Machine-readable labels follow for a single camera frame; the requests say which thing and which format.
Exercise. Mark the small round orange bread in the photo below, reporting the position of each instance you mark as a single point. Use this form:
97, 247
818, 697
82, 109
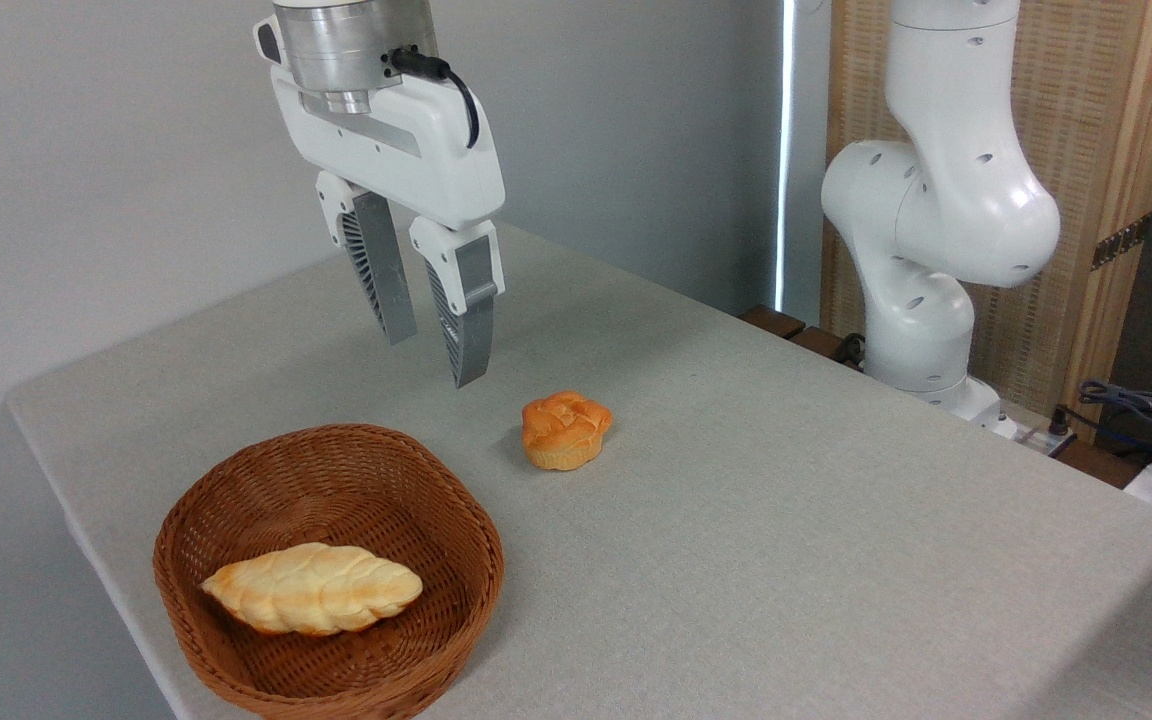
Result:
564, 430

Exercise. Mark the metal screen hinge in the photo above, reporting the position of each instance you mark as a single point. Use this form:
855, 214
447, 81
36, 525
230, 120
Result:
1121, 242

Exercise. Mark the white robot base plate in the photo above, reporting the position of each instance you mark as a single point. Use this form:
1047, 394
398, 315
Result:
1021, 425

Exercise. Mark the brown wooden block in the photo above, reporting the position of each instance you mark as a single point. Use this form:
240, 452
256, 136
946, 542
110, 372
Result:
771, 320
821, 343

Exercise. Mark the brown wicker basket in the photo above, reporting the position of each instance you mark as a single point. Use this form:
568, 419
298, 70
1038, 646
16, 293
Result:
336, 480

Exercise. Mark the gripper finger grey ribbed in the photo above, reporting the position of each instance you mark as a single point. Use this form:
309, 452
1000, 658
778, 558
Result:
384, 270
471, 320

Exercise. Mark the long braided bread loaf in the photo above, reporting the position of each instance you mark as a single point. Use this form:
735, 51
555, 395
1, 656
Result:
316, 590

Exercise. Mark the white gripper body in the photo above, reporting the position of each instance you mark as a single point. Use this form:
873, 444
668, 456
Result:
416, 150

